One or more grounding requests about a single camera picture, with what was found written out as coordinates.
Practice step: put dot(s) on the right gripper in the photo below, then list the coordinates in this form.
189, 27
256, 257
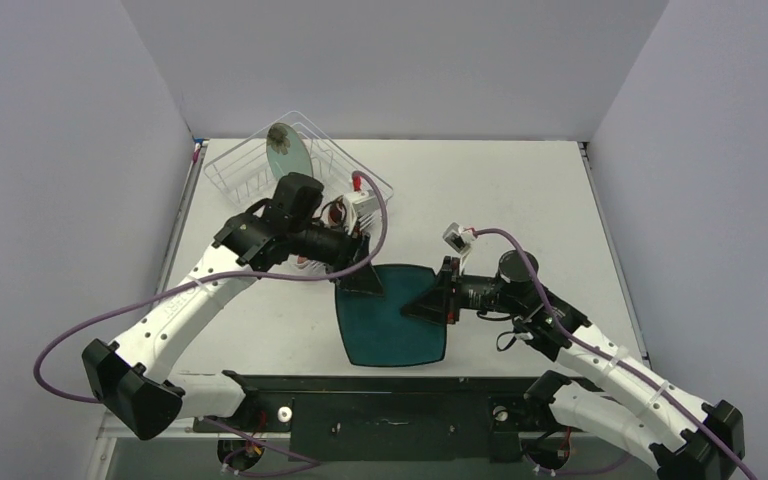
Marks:
450, 291

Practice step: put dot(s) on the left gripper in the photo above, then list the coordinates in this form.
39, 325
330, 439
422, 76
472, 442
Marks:
351, 251

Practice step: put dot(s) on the dark teal square plate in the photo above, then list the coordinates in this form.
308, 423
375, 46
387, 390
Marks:
376, 334

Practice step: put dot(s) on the light green floral plate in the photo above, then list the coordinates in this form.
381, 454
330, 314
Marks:
286, 151

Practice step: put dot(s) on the black patterned bowl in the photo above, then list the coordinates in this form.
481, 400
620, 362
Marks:
336, 213

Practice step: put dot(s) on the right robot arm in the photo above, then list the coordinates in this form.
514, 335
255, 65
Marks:
612, 395

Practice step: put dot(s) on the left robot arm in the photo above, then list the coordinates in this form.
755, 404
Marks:
132, 375

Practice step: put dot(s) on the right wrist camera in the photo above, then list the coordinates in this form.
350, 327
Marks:
459, 238

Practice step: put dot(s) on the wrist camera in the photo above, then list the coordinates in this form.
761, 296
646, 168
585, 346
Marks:
361, 207
459, 238

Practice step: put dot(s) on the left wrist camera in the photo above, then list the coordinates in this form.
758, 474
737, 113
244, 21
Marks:
361, 207

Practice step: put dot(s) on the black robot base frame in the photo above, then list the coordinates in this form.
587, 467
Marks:
392, 419

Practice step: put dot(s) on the white wire dish rack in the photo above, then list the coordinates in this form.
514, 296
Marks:
241, 172

